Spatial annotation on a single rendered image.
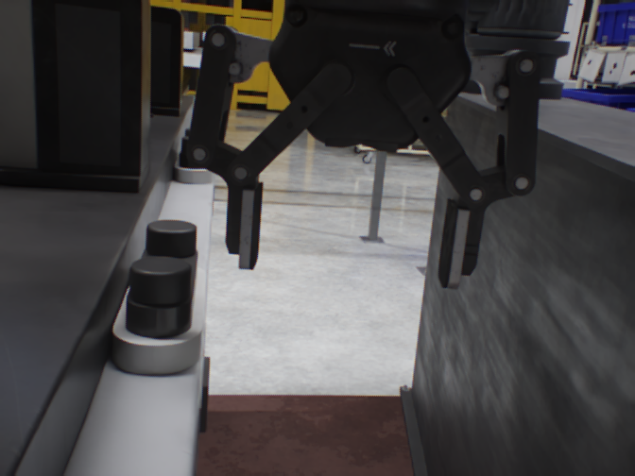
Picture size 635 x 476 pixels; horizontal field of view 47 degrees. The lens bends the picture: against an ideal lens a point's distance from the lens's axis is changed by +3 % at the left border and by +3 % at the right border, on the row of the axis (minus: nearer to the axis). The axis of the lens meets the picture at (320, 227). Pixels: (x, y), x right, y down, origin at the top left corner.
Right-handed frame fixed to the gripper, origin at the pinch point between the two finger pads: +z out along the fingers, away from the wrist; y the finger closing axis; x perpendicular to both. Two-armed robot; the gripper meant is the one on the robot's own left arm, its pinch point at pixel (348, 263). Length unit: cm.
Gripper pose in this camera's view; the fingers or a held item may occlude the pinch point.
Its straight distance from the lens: 32.6
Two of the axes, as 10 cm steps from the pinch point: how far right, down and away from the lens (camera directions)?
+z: -0.9, 9.7, 2.5
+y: 10.0, 0.9, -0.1
